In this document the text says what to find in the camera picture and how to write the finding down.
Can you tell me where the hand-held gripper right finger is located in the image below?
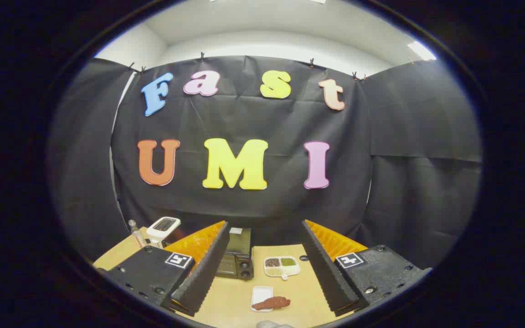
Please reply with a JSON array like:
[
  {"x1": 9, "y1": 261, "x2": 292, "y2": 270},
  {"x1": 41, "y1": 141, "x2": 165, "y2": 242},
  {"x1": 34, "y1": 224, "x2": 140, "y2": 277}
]
[{"x1": 300, "y1": 220, "x2": 432, "y2": 317}]

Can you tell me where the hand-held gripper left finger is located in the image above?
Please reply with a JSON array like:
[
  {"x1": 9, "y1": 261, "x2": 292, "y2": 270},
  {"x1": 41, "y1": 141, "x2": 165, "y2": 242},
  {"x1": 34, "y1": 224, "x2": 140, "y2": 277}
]
[{"x1": 106, "y1": 220, "x2": 231, "y2": 317}]

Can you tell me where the ceiling light panel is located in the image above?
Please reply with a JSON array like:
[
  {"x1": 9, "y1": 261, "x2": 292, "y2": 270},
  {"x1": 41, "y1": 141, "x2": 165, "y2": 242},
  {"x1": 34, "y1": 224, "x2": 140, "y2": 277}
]
[{"x1": 407, "y1": 41, "x2": 437, "y2": 61}]

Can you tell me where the white divided seasoning dish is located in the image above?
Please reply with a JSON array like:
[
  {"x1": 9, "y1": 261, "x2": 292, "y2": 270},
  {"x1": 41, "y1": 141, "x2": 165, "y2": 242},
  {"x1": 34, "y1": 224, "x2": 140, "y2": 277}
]
[{"x1": 263, "y1": 256, "x2": 301, "y2": 280}]

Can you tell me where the reddish brown meat slice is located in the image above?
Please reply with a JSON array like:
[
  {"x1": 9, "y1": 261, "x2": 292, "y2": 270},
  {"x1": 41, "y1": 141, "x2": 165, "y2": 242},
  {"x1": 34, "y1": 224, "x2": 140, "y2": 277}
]
[{"x1": 252, "y1": 296, "x2": 291, "y2": 311}]

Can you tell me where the clear labelled glass bottle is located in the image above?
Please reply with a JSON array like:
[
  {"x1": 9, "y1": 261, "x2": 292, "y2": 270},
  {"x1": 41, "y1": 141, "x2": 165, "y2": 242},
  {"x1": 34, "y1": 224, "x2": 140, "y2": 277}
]
[{"x1": 128, "y1": 220, "x2": 147, "y2": 249}]

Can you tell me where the white bread toaster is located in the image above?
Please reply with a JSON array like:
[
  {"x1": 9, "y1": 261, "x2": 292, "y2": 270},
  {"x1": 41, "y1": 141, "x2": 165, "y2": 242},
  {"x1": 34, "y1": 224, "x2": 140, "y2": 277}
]
[{"x1": 146, "y1": 217, "x2": 181, "y2": 249}]

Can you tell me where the black toaster oven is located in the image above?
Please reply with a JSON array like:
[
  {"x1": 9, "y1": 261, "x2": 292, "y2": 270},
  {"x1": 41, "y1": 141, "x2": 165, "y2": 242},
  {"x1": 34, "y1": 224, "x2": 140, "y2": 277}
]
[{"x1": 215, "y1": 227, "x2": 255, "y2": 280}]

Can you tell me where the white rectangular tray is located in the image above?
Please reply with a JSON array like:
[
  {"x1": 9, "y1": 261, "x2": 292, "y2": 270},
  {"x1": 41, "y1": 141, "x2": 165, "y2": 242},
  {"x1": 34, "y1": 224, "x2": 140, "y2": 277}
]
[{"x1": 250, "y1": 286, "x2": 274, "y2": 313}]

